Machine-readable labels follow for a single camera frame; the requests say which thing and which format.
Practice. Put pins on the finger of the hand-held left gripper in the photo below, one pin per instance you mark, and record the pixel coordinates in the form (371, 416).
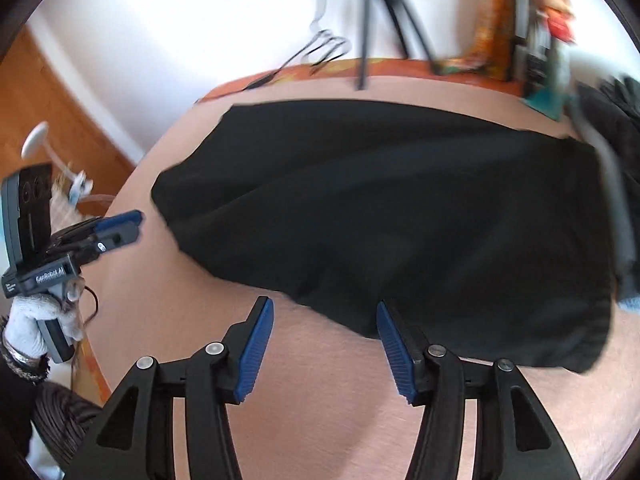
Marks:
(117, 227)

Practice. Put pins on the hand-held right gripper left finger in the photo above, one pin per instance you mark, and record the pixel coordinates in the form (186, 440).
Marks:
(255, 345)

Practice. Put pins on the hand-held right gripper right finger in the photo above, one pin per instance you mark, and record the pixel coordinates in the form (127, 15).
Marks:
(396, 350)

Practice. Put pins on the black pants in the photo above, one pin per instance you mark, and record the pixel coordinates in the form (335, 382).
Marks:
(390, 220)

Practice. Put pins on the person's left forearm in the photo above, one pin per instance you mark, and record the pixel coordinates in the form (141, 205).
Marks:
(15, 385)

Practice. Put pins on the person's left hand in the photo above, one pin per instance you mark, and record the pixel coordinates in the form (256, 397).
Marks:
(30, 322)

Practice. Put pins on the white round lamp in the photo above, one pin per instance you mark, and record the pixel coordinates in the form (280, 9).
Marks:
(37, 141)

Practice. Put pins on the wooden door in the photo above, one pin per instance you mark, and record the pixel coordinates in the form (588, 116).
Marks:
(50, 120)

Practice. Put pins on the teal box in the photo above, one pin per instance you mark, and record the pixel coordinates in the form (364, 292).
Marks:
(545, 100)

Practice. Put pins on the dark clothing pile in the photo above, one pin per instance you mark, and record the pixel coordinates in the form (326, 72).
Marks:
(612, 125)

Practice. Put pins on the black tripod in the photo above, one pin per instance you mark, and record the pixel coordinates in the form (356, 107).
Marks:
(387, 15)

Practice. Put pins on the orange patterned curtain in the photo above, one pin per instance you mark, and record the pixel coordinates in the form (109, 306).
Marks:
(492, 25)

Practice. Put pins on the dark shelf with items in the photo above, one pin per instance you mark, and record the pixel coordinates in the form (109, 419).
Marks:
(542, 15)

